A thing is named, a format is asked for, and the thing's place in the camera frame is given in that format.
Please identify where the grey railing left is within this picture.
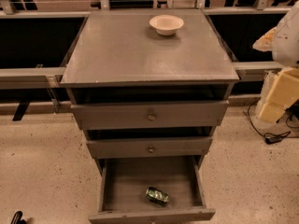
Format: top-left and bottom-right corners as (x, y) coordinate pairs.
(0, 67), (65, 90)

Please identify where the middle grey drawer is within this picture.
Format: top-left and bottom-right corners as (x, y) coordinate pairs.
(87, 137), (212, 159)

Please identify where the grey drawer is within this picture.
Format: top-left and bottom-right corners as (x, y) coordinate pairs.
(71, 101), (229, 130)
(87, 137), (212, 159)
(89, 156), (215, 224)

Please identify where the grey drawer cabinet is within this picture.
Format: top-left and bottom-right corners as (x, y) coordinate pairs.
(60, 8), (240, 224)

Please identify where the black power adapter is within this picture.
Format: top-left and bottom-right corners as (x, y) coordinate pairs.
(264, 136), (283, 145)

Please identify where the black object bottom left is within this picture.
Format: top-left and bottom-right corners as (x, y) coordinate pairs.
(10, 211), (27, 224)

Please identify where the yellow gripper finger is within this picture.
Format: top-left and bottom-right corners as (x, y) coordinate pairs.
(257, 67), (299, 123)
(252, 27), (277, 52)

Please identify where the black power cable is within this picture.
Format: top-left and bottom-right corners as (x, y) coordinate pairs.
(246, 99), (299, 139)

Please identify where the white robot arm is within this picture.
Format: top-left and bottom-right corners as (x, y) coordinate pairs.
(252, 1), (299, 123)

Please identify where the bottom grey drawer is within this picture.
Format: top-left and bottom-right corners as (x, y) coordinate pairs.
(89, 156), (215, 224)

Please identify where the green soda can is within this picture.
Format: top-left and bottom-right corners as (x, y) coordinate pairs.
(146, 187), (169, 206)

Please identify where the top grey drawer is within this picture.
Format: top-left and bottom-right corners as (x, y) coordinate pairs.
(71, 101), (229, 130)

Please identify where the white bowl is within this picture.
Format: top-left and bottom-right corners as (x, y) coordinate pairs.
(149, 15), (184, 36)

